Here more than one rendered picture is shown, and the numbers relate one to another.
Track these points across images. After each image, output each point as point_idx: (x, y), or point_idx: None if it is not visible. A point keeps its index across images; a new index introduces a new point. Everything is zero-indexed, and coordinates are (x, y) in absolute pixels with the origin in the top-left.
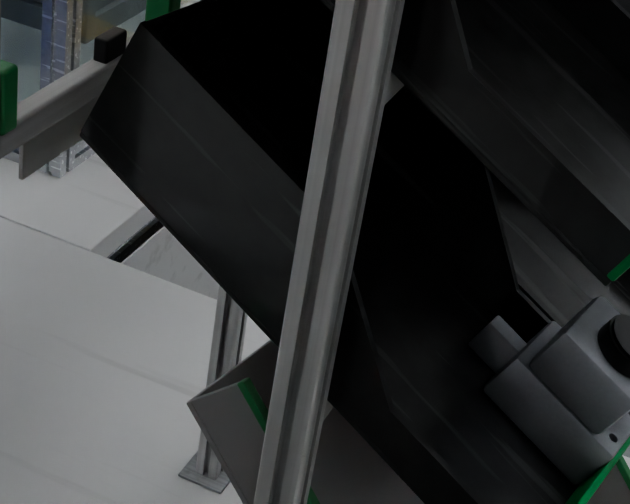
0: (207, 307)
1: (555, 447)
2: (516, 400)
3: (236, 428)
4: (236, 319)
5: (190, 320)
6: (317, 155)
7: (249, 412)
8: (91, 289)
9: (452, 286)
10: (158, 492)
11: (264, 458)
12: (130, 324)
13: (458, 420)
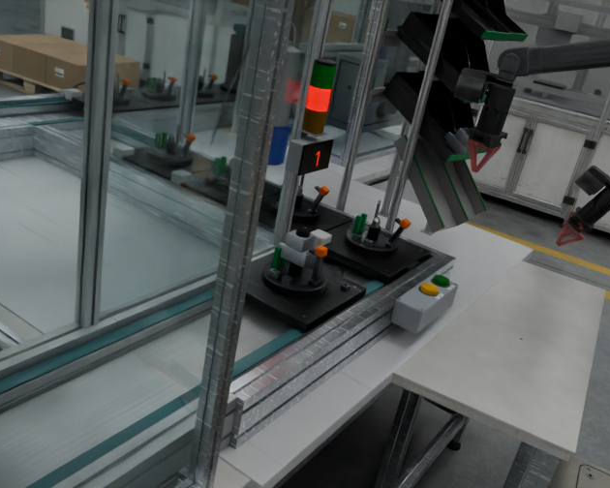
0: (383, 193)
1: (457, 150)
2: (451, 142)
3: (402, 144)
4: (396, 169)
5: (379, 194)
6: (422, 84)
7: (405, 140)
8: (353, 185)
9: (442, 130)
10: (371, 214)
11: (408, 139)
12: (364, 192)
13: (441, 143)
